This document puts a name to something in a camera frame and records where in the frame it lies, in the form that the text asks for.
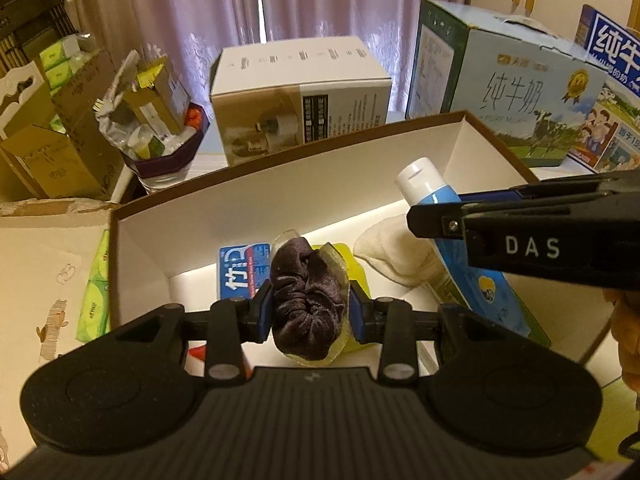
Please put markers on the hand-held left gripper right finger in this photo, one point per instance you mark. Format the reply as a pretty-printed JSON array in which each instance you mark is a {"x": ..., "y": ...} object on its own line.
[{"x": 356, "y": 312}]

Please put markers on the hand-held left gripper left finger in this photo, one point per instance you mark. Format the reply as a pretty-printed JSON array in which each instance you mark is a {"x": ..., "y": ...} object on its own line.
[{"x": 263, "y": 312}]

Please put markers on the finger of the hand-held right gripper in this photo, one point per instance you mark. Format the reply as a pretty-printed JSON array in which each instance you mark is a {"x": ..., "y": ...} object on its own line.
[
  {"x": 435, "y": 219},
  {"x": 550, "y": 187}
]

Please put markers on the blue toothpaste tube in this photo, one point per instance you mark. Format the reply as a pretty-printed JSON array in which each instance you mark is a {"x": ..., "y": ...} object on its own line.
[{"x": 425, "y": 185}]

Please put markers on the dark velvet scrunchie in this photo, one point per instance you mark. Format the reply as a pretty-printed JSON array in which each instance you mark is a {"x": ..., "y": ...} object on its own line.
[{"x": 305, "y": 305}]

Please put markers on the yellow snack pouch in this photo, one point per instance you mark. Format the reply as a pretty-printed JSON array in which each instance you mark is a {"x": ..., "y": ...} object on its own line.
[{"x": 354, "y": 266}]

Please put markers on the blue dental floss box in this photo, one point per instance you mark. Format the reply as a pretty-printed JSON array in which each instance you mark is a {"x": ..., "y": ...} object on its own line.
[{"x": 240, "y": 270}]

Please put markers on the white cloth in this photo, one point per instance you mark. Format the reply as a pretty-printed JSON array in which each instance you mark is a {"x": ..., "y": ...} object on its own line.
[{"x": 390, "y": 250}]

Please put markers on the red candy packet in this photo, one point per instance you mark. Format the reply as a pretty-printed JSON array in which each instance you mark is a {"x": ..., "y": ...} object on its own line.
[{"x": 197, "y": 352}]

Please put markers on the white cardboard box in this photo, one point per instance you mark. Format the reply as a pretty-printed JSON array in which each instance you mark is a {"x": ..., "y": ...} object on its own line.
[{"x": 325, "y": 185}]

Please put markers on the person's right hand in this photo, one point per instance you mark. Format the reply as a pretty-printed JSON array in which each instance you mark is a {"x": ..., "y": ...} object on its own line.
[{"x": 627, "y": 340}]

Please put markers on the dark blue milk carton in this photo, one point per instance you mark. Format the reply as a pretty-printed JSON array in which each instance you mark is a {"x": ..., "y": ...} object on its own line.
[{"x": 620, "y": 125}]

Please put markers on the light blue milk carton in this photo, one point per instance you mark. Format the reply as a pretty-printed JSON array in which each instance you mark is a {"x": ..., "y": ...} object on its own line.
[{"x": 500, "y": 85}]

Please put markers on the green tissue pack bundle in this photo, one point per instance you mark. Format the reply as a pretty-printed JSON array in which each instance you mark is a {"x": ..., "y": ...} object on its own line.
[{"x": 95, "y": 305}]

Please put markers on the purple trash bin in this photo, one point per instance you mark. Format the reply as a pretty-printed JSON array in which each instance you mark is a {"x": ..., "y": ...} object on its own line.
[{"x": 165, "y": 162}]

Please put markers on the white appliance box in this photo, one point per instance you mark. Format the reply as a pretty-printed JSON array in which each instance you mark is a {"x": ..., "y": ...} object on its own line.
[{"x": 290, "y": 70}]

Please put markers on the beige printed blanket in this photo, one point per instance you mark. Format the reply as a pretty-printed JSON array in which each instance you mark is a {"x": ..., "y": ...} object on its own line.
[{"x": 40, "y": 260}]

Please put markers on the olive paper carton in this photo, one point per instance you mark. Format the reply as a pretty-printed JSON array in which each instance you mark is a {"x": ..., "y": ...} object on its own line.
[{"x": 155, "y": 100}]

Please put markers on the crumpled silver foil bag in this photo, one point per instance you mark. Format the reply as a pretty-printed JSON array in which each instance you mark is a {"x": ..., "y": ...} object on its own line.
[{"x": 112, "y": 120}]

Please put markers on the open tan cardboard box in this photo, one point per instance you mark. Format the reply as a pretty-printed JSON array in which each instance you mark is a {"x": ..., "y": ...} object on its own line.
[{"x": 50, "y": 165}]

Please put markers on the stack of green tissue packs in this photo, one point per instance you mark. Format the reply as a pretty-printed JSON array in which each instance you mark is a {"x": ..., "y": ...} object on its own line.
[{"x": 55, "y": 55}]

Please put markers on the white wooden chair back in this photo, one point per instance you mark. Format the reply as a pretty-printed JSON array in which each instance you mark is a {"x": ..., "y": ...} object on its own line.
[{"x": 20, "y": 85}]

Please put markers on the black folding cart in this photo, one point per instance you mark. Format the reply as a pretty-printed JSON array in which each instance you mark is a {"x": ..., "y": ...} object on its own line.
[{"x": 30, "y": 25}]

